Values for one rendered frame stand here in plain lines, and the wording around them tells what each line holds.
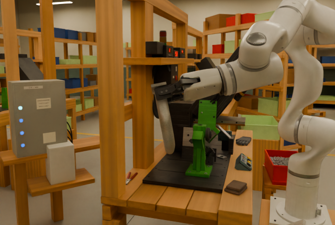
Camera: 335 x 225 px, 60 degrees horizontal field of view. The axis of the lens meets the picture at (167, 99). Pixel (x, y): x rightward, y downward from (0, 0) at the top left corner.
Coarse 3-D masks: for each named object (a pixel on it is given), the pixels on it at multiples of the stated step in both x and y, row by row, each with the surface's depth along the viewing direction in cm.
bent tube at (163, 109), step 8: (152, 88) 75; (160, 104) 74; (160, 112) 74; (168, 112) 74; (160, 120) 74; (168, 120) 73; (168, 128) 73; (168, 136) 74; (168, 144) 76; (168, 152) 86
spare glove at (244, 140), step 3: (240, 138) 225; (243, 138) 225; (246, 138) 225; (249, 138) 225; (237, 141) 218; (240, 141) 218; (243, 141) 218; (246, 141) 218; (249, 141) 220; (240, 144) 215; (243, 144) 213; (246, 144) 213
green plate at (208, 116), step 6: (204, 102) 186; (216, 102) 184; (198, 108) 186; (204, 108) 185; (210, 108) 184; (216, 108) 183; (198, 114) 186; (204, 114) 185; (210, 114) 184; (198, 120) 185; (204, 120) 184; (210, 120) 183; (210, 126) 182
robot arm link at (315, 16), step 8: (288, 0) 89; (296, 0) 88; (304, 0) 89; (312, 0) 92; (304, 8) 88; (312, 8) 93; (320, 8) 96; (328, 8) 98; (304, 16) 89; (312, 16) 95; (320, 16) 95; (328, 16) 96; (304, 24) 97; (312, 24) 96; (320, 24) 96; (328, 24) 96; (320, 32) 98; (328, 32) 96; (320, 40) 101; (328, 40) 100
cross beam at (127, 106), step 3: (126, 102) 174; (129, 102) 174; (126, 105) 163; (129, 105) 167; (126, 108) 163; (129, 108) 167; (126, 111) 163; (129, 111) 167; (126, 114) 163; (129, 114) 167; (126, 117) 163; (129, 117) 167; (126, 120) 164
